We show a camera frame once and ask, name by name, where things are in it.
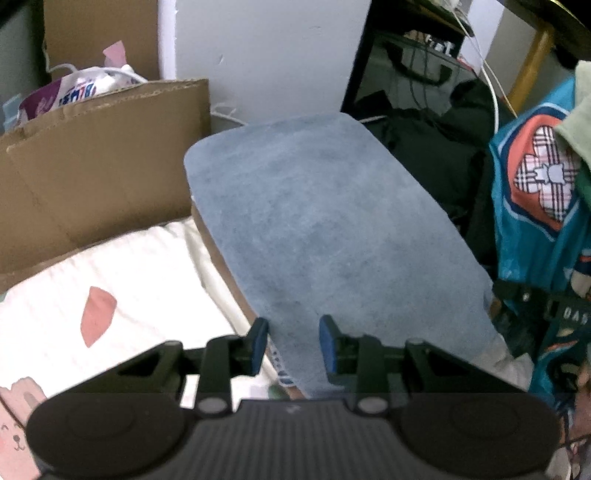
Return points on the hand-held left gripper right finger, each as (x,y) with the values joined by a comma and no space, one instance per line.
(327,344)

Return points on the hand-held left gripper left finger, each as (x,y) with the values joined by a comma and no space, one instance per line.
(259,344)

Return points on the blue denim pants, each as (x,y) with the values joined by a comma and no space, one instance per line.
(323,221)

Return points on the black clothes pile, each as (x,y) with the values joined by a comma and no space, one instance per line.
(429,152)

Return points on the white bear printed bed sheet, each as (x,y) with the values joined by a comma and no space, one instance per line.
(138,277)

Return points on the white garment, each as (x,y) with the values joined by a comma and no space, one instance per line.
(508,367)

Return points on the teal cartoon print bag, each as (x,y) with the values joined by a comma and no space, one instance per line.
(521,240)

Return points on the brown cardboard box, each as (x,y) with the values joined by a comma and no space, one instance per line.
(101,175)

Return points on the printed purple plastic bag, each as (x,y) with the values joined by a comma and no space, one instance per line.
(69,92)

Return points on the pink paper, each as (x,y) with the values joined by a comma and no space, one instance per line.
(115,53)

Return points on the green cloth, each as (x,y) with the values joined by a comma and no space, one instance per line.
(579,134)

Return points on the yellow table leg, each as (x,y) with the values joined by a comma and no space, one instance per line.
(531,64)

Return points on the black shelf frame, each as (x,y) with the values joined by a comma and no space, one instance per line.
(358,60)

